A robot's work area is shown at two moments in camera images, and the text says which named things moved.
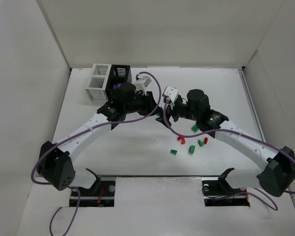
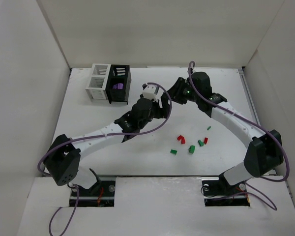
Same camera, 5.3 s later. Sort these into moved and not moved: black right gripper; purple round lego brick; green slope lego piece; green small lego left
Moved: black right gripper
Not moved: green small lego left; purple round lego brick; green slope lego piece
